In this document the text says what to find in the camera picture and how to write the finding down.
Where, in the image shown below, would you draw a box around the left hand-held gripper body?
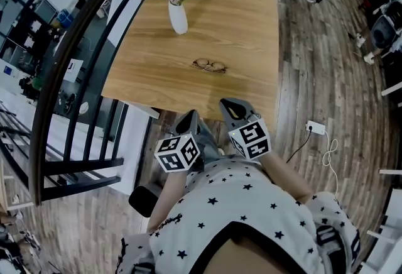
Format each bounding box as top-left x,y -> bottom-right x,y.
153,131 -> 205,174

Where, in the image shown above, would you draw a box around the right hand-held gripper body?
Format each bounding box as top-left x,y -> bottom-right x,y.
227,113 -> 272,161

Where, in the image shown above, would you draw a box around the white star print shirt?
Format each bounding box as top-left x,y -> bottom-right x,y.
116,159 -> 362,274

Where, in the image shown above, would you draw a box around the white floor sign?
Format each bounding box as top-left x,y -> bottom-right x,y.
62,58 -> 84,82

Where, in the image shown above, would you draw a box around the white ceramic vase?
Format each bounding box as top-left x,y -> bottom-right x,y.
168,1 -> 188,35

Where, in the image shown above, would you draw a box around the white power strip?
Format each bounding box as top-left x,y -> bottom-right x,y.
306,121 -> 326,135

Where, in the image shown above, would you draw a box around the grey harness strap buckle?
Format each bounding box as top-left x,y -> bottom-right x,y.
315,224 -> 342,248
131,261 -> 155,274

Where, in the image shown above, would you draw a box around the black shelf cabinet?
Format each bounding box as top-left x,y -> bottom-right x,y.
0,0 -> 60,53

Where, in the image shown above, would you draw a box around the grey black office chair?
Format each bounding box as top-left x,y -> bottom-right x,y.
369,0 -> 402,50

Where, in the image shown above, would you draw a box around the person's denim trousers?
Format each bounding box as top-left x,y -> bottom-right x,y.
196,118 -> 224,167

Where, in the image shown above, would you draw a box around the brown eyeglasses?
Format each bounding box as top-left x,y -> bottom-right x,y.
192,58 -> 227,75

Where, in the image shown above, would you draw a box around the white power cable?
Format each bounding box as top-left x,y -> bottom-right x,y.
322,131 -> 340,195

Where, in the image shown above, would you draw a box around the person's left forearm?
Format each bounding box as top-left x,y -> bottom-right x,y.
146,170 -> 189,233

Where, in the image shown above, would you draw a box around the black power cable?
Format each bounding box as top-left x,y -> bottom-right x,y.
286,128 -> 312,163

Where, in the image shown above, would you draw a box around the black metal railing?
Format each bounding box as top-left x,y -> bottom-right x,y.
28,0 -> 202,206

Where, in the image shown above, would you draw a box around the person's chest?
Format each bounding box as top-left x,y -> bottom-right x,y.
197,231 -> 318,274

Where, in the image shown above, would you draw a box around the person's right forearm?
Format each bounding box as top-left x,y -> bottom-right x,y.
257,150 -> 313,204

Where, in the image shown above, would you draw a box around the white rack frame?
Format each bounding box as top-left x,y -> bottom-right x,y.
361,168 -> 402,274

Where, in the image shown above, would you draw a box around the blue storage bin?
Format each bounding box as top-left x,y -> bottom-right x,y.
56,8 -> 73,25

